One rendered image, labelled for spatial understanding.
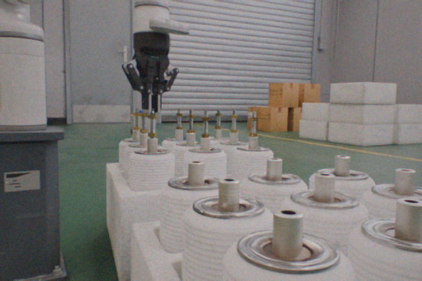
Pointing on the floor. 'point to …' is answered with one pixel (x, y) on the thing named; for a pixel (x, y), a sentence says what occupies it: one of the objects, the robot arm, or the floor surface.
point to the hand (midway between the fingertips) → (151, 103)
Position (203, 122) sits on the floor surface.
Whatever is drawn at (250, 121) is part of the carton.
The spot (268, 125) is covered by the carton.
